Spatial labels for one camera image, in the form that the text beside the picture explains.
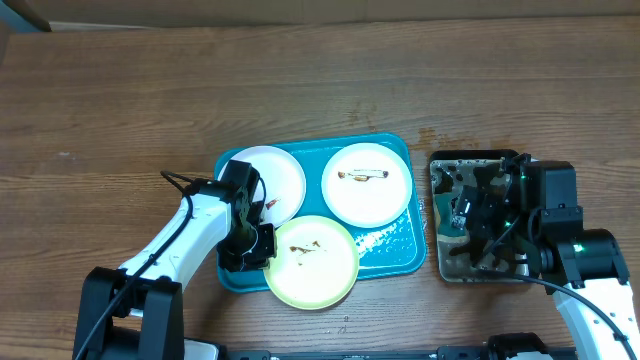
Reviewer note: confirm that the teal plastic tray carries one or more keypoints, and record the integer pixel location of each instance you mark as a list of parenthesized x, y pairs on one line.
[(394, 249)]

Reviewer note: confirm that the black rail at table edge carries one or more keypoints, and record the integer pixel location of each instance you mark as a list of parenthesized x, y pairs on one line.
[(442, 353)]

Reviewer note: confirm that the white plate with sauce streak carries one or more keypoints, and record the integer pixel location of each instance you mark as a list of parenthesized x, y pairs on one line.
[(366, 185)]

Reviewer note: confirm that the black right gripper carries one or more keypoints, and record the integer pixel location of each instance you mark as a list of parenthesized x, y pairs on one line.
[(488, 206)]

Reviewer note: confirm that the yellow and green sponge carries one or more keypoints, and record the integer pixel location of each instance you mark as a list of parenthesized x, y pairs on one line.
[(444, 205)]

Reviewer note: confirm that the yellow-green plate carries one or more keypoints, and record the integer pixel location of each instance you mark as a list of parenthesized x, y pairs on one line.
[(316, 263)]

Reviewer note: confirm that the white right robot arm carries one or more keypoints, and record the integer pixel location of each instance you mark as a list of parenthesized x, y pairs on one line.
[(532, 231)]

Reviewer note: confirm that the white plate with small stain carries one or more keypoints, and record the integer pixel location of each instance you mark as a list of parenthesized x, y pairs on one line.
[(281, 189)]

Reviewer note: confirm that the black tray of soapy water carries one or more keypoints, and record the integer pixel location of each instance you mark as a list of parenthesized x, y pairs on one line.
[(466, 267)]

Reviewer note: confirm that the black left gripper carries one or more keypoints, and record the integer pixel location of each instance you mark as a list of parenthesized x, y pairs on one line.
[(258, 259)]

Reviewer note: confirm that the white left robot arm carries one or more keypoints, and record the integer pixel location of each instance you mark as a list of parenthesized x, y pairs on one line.
[(136, 311)]

